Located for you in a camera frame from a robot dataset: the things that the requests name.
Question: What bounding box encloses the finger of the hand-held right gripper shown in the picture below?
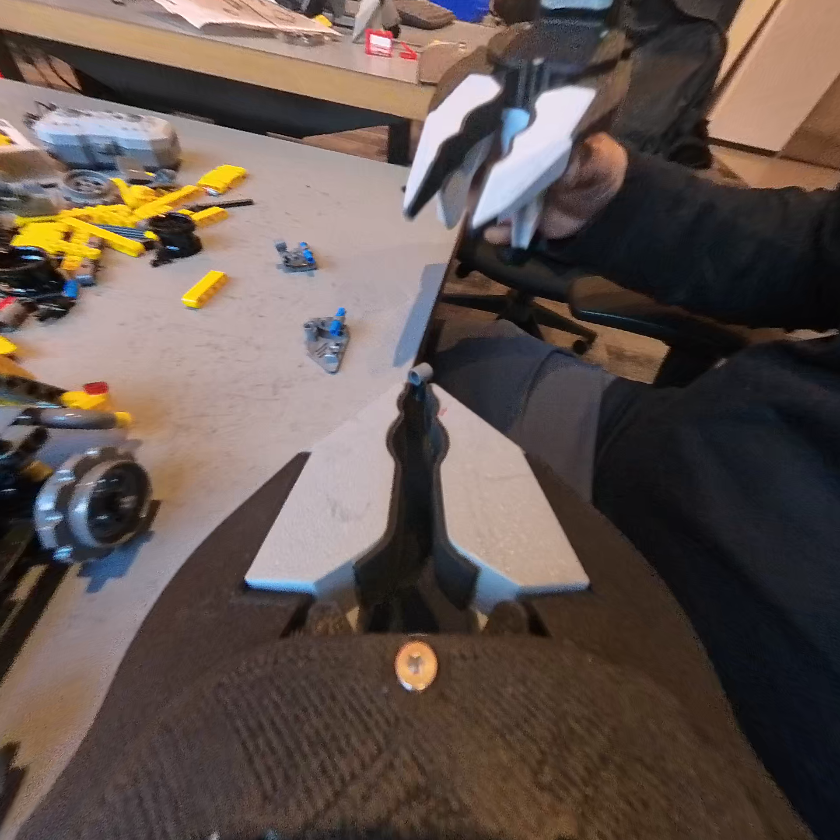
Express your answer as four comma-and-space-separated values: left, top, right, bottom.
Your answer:
400, 72, 505, 231
469, 85, 598, 250

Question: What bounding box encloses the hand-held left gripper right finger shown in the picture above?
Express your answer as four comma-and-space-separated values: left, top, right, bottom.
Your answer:
427, 384, 592, 616

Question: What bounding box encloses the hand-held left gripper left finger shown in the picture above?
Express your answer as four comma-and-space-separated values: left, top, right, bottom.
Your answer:
245, 382, 413, 598

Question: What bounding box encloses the grey toy panel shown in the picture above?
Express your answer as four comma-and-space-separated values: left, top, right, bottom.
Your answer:
302, 306, 353, 375

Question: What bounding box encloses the small grey brick assembly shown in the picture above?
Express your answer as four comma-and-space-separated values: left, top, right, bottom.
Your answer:
273, 240, 320, 274

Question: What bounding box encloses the person's right hand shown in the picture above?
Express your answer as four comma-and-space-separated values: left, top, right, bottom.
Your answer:
484, 130, 630, 247

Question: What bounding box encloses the dark grey backpack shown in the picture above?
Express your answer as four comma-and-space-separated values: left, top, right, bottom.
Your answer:
609, 0, 731, 169

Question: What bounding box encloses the black office chair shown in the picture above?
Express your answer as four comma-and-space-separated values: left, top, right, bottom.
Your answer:
438, 235, 750, 389

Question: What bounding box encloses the beige board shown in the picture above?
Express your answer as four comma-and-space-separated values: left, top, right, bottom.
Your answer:
707, 0, 840, 173

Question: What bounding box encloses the person's black sweater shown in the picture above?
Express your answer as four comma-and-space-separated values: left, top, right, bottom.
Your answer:
591, 340, 840, 840

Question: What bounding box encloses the white paper sheet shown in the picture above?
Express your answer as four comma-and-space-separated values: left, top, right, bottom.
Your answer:
153, 0, 343, 38

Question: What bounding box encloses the yellow black toy brick vehicle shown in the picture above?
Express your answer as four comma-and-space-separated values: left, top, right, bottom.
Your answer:
0, 338, 160, 595

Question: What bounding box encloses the yellow toy beam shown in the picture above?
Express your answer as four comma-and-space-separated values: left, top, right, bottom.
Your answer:
181, 269, 230, 310

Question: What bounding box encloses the black toy wheel hub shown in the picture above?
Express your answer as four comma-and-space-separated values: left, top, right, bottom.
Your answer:
147, 210, 203, 267

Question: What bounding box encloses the grey toy battery box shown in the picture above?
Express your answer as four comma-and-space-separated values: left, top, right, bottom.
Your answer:
25, 107, 184, 172

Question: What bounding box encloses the pile of toy brick pieces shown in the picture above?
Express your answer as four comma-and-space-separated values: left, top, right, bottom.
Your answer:
0, 163, 255, 330

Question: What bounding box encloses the small red frame object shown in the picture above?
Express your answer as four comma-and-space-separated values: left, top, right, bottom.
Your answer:
363, 28, 419, 61

